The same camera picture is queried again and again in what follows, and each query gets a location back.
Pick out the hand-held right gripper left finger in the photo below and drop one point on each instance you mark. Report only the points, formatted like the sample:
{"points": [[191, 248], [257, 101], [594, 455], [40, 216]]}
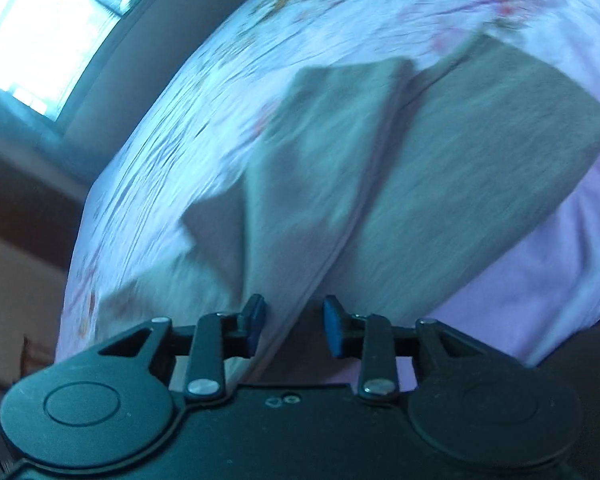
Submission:
{"points": [[254, 325]]}

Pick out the grey pants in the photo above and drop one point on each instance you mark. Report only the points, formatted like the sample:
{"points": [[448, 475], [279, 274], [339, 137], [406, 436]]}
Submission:
{"points": [[430, 185]]}

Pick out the floral pink bed sheet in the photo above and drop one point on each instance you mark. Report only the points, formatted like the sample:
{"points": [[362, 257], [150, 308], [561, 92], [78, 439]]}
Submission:
{"points": [[205, 110]]}

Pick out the window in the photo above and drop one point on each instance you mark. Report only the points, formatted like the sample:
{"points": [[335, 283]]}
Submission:
{"points": [[35, 35]]}

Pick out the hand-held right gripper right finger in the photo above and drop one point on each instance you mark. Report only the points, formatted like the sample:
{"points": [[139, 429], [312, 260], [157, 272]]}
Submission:
{"points": [[333, 327]]}

